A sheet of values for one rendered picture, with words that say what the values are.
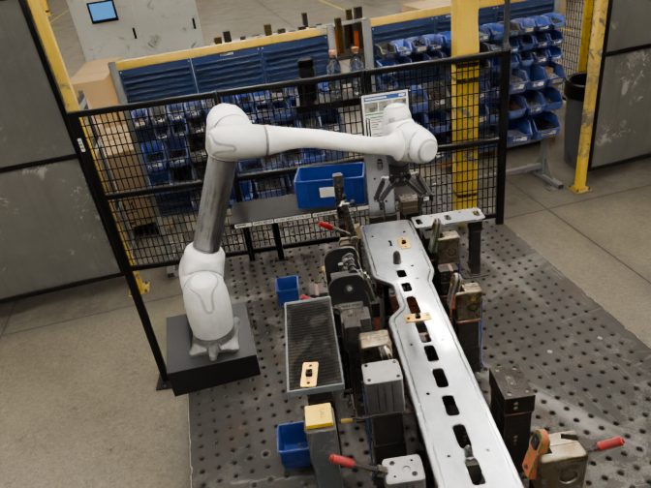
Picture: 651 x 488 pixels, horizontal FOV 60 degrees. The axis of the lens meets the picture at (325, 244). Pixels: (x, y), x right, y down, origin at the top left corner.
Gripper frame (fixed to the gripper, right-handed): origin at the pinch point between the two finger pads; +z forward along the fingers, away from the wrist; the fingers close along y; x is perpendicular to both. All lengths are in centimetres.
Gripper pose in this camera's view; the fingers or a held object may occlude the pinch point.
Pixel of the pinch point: (401, 212)
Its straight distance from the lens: 214.7
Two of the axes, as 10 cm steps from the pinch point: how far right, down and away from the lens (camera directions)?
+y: 9.9, -1.4, 0.1
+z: 1.2, 8.6, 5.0
